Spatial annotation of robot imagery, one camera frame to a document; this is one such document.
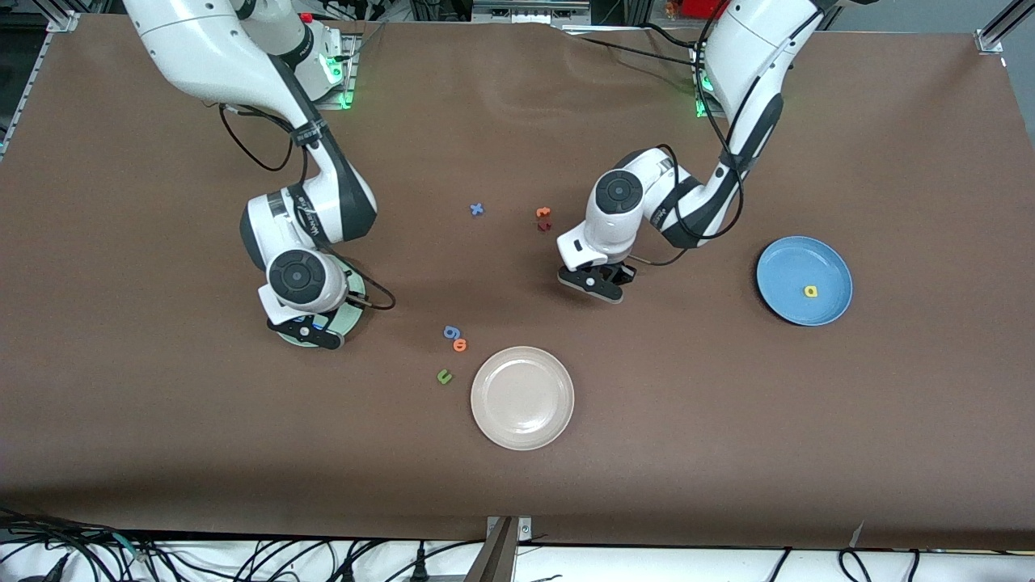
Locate green plate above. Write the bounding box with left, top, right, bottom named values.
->
left=277, top=259, right=366, bottom=348

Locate beige plate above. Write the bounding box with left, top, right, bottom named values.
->
left=470, top=346, right=576, bottom=451

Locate brown table cover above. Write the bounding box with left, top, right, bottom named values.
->
left=0, top=12, right=1035, bottom=550

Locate blue plate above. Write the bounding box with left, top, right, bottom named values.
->
left=756, top=235, right=854, bottom=327

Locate grey equipment box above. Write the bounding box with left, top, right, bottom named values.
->
left=471, top=0, right=593, bottom=23

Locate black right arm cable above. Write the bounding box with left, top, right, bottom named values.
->
left=218, top=101, right=397, bottom=312

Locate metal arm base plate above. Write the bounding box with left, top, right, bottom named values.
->
left=691, top=40, right=730, bottom=120
left=311, top=32, right=358, bottom=111

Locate black base power cable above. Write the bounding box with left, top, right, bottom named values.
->
left=562, top=32, right=712, bottom=70
left=643, top=23, right=703, bottom=49

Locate grey metal table bracket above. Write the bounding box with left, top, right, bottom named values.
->
left=465, top=516, right=533, bottom=582

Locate black looped floor cable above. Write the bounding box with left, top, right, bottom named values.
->
left=838, top=548, right=874, bottom=582

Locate aluminium frame rail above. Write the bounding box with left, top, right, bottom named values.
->
left=0, top=10, right=82, bottom=156

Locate aluminium frame corner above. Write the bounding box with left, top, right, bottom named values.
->
left=974, top=0, right=1035, bottom=56

